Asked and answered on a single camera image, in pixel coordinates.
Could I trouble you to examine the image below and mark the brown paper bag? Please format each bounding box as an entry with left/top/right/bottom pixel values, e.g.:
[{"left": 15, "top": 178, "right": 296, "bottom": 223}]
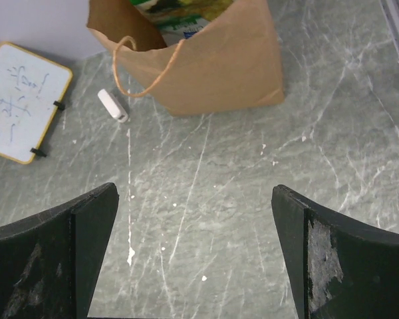
[{"left": 86, "top": 1, "right": 285, "bottom": 116}]

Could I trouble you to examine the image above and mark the white eraser block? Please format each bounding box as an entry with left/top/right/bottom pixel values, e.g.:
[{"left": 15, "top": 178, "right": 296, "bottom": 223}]
[{"left": 97, "top": 89, "right": 129, "bottom": 123}]

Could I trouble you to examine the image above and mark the green cassava chips bag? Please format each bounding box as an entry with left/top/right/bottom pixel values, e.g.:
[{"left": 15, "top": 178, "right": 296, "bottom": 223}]
[{"left": 130, "top": 0, "right": 233, "bottom": 46}]

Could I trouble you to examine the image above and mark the small whiteboard yellow frame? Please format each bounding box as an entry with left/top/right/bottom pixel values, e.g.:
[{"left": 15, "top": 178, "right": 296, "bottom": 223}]
[{"left": 0, "top": 42, "right": 73, "bottom": 164}]

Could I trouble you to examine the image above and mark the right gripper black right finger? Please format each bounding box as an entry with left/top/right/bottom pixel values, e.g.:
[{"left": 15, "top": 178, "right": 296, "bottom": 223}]
[{"left": 271, "top": 185, "right": 399, "bottom": 318}]

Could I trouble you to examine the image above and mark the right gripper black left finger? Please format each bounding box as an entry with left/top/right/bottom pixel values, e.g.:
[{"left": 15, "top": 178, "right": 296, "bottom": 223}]
[{"left": 0, "top": 183, "right": 118, "bottom": 318}]

